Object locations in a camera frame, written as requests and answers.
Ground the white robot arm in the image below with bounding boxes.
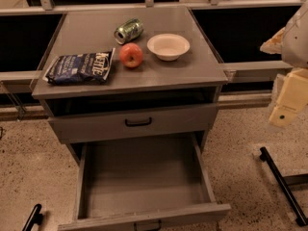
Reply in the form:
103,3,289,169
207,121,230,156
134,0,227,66
260,1,308,127

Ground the open grey middle drawer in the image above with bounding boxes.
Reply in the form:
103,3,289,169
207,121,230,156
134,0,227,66
58,133,230,231

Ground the blue Kettle chips bag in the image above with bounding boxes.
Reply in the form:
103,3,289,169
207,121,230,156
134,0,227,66
43,48,115,86

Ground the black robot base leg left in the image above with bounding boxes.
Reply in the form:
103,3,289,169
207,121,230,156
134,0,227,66
22,204,43,231

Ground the green soda can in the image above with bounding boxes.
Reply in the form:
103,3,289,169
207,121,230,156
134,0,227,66
114,18,143,45

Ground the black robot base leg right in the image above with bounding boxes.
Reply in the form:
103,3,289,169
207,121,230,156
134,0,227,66
260,147,308,227

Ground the closed grey top drawer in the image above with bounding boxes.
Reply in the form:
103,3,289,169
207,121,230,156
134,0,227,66
49,104,218,144

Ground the red apple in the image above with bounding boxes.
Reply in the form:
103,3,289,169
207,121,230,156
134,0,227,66
119,43,143,68

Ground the white paper bowl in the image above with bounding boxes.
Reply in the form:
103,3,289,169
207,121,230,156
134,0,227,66
147,34,191,62

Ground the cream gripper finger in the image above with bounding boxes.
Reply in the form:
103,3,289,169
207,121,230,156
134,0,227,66
260,28,285,54
269,68,308,128

